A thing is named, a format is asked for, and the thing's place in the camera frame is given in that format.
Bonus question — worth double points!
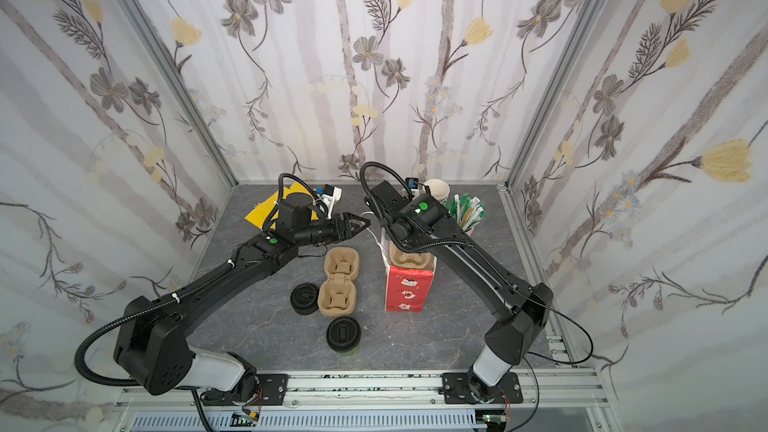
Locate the green white wrapped straws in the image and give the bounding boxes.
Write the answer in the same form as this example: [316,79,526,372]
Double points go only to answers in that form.
[448,193,486,234]

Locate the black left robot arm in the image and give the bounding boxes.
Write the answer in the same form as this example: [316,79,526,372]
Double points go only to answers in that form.
[74,182,370,404]

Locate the aluminium mounting rail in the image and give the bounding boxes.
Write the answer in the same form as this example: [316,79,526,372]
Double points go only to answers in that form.
[105,368,620,431]

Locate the stack of black lids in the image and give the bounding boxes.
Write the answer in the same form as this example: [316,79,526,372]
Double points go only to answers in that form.
[290,282,319,316]

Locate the stack of paper cups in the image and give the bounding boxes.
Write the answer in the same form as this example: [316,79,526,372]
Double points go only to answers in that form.
[423,178,451,203]

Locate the yellow napkin stack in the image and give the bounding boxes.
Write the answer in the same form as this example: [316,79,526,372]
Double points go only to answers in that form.
[244,192,278,229]

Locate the stacked brown pulp carrier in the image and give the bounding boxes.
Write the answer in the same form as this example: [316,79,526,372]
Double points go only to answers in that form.
[388,242,434,270]

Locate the green paper coffee cup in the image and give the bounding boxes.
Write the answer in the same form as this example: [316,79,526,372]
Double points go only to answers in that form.
[337,346,359,357]

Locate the black plastic cup lid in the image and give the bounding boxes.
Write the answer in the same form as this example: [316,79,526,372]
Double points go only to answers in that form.
[326,316,362,353]

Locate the red white paper bag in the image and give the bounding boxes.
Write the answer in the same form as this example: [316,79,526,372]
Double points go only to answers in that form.
[363,212,438,313]

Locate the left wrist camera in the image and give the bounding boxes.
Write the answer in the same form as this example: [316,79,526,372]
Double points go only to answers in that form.
[316,184,342,209]

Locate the brown pulp cup carrier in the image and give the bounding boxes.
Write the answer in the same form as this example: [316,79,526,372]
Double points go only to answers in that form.
[317,247,360,317]

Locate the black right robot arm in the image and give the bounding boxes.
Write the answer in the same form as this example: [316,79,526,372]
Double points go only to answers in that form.
[359,161,574,404]

